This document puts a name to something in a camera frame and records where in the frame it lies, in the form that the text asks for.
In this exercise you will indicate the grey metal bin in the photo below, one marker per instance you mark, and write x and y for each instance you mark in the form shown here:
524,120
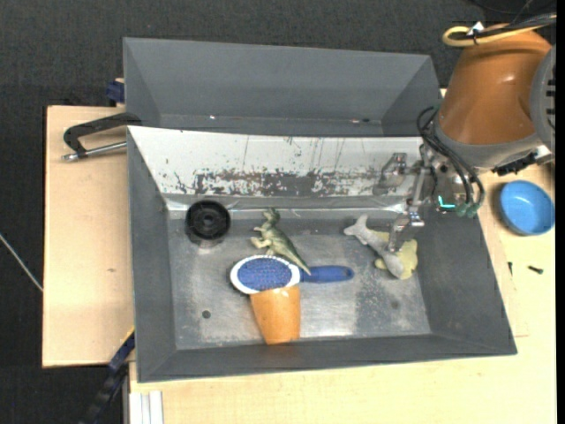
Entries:
220,82

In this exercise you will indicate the pale yellow sponge piece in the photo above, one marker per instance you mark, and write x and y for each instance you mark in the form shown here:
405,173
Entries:
410,254

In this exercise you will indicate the grey toy shark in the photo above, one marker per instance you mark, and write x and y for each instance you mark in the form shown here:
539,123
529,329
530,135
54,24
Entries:
375,240

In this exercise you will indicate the blue bowl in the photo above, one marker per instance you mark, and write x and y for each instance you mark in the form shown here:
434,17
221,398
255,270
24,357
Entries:
527,208

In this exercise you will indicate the black round ribbed cap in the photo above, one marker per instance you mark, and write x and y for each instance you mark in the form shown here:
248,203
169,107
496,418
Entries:
207,221

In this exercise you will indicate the blue and white hairbrush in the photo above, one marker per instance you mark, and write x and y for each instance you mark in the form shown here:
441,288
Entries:
262,274

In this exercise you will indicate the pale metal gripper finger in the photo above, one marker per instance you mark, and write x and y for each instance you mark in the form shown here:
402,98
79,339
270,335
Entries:
404,230
398,165

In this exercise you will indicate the green toy dinosaur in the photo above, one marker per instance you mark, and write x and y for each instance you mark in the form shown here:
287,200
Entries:
276,239

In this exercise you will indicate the orange cup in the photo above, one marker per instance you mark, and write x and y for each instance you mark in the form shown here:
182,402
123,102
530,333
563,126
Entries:
277,316

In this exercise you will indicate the small black screw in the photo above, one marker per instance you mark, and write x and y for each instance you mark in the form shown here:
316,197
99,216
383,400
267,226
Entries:
536,270

